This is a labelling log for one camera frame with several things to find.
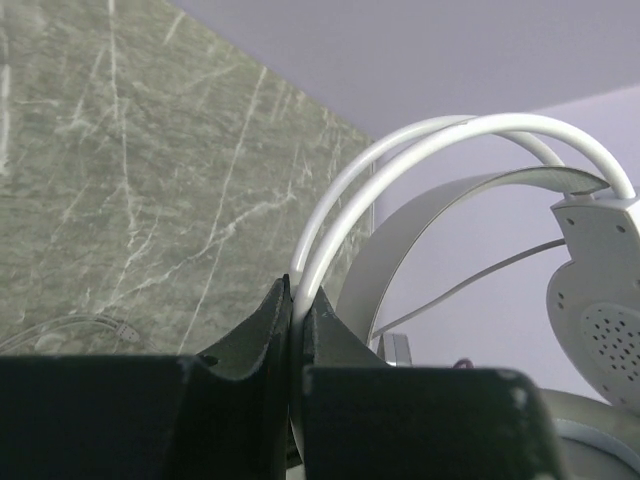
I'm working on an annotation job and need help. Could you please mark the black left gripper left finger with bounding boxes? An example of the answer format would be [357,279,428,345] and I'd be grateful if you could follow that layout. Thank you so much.
[1,278,291,479]

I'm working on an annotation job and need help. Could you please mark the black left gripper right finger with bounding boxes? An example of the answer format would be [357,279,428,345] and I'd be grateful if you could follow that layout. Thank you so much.
[299,293,568,479]

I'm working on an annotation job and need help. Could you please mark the thin grey audio cable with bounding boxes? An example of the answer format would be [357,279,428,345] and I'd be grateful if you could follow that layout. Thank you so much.
[0,312,151,356]

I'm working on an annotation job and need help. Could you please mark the white headphones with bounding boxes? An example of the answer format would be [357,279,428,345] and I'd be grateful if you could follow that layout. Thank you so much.
[289,113,639,479]

